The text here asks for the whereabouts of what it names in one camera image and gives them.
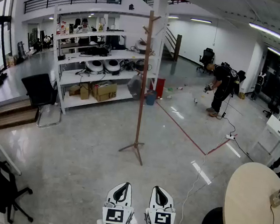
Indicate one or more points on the white power strip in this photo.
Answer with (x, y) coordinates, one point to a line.
(230, 137)

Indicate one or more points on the grey cap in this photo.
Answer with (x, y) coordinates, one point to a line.
(134, 86)

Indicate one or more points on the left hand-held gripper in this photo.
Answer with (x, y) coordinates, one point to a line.
(117, 217)

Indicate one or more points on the staircase with wooden post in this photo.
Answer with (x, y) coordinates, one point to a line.
(177, 47)

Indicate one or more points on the white desk frame bar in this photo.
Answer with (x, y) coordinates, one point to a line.
(7, 158)

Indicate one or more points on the plain cardboard box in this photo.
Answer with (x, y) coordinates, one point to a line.
(84, 93)
(74, 90)

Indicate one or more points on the white oval device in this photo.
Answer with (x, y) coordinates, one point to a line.
(94, 66)
(111, 65)

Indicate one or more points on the black glass door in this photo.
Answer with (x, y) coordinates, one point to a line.
(278, 75)

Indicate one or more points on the black white humanoid figure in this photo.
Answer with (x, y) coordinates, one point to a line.
(258, 86)

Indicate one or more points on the blue waste bin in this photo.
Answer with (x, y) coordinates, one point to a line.
(151, 99)

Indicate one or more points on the white metal shelving unit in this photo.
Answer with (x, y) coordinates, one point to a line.
(85, 103)

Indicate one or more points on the white round device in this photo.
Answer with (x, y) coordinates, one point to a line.
(140, 45)

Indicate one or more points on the black visitor chair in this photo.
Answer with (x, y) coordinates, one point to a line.
(39, 89)

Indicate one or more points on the white desk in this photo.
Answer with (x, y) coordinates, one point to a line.
(277, 127)

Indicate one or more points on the ceiling tube light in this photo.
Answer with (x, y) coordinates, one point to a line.
(173, 17)
(201, 20)
(271, 33)

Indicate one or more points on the green litter piece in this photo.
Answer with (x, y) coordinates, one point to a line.
(170, 89)

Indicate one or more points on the wooden steps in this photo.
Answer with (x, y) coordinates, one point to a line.
(10, 116)

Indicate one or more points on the small black box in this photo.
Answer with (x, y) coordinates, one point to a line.
(61, 57)

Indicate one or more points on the red waste bin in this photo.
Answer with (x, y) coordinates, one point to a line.
(159, 87)

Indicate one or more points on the round wooden table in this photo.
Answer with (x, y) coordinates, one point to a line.
(251, 198)

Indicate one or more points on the wooden coat rack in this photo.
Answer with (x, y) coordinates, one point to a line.
(143, 84)

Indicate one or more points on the row of snack packets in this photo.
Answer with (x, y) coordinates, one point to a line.
(62, 28)

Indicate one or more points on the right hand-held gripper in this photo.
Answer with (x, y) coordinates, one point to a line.
(159, 221)

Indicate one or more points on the pile of black headsets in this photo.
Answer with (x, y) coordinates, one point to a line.
(129, 64)

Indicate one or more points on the large printed cardboard box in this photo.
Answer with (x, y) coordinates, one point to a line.
(105, 93)

